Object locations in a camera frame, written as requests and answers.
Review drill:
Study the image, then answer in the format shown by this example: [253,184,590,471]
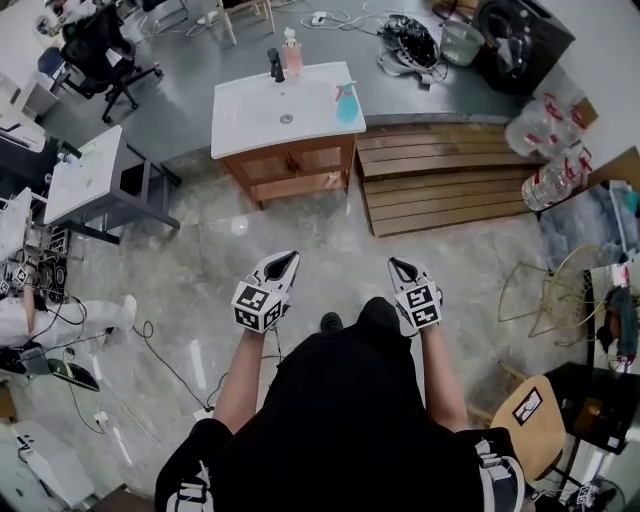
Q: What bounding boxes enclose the black side table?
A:
[544,362,640,456]

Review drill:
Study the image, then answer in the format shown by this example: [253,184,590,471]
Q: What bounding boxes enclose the dark clothes pile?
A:
[597,287,640,361]

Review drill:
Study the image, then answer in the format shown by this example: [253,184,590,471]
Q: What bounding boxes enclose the pink soap dispenser bottle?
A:
[279,27,305,79]

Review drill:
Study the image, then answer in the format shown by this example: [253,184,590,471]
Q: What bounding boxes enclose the light wooden frame chair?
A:
[199,0,276,49]

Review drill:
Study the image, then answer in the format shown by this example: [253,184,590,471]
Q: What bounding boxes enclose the person's right forearm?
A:
[417,322,474,432]

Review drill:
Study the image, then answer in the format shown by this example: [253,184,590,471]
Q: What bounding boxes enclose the blue plastic sheet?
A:
[539,179,640,271]

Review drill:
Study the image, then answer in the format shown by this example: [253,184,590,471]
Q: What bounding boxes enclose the pale green laundry basket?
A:
[439,19,486,68]

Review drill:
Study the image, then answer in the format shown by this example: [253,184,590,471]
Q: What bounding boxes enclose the black patterned mat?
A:
[29,227,72,304]

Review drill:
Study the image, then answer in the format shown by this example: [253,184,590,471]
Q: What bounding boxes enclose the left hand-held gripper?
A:
[230,250,301,334]

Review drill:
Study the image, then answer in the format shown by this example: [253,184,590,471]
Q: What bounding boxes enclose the white floor cabinet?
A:
[9,419,96,512]

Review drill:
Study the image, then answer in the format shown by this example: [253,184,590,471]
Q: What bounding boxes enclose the grey backpack with cables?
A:
[375,13,451,91]

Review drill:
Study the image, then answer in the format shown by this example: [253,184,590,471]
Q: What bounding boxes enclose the gold wire chair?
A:
[497,243,611,346]

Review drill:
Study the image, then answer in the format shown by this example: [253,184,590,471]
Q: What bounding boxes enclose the black faucet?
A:
[267,47,287,85]

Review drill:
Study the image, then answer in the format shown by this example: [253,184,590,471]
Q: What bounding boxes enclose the black floor cable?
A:
[132,319,221,412]

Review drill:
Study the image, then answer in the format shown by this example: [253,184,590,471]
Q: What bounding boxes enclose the wooden slat platform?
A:
[353,123,551,239]

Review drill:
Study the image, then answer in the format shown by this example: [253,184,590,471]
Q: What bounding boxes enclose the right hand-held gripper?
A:
[388,257,444,330]

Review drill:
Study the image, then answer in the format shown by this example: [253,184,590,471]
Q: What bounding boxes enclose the turquoise sponge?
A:
[333,79,360,124]

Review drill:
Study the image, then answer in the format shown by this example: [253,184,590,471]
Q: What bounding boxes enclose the white sink basin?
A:
[209,61,367,160]

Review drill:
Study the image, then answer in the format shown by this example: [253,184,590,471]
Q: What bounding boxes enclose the small white sink top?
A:
[43,124,124,226]

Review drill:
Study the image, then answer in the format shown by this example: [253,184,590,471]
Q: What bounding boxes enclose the person's left forearm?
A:
[209,322,275,436]

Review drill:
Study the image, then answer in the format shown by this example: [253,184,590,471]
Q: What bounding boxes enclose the wooden vanity cabinet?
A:
[222,132,359,211]

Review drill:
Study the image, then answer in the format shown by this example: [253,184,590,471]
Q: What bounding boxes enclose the black office chair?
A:
[59,2,165,125]

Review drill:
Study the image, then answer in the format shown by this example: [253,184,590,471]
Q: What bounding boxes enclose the person's black clothing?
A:
[154,297,526,512]

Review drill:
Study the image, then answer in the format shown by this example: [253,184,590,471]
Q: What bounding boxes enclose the black washing machine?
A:
[472,0,577,96]

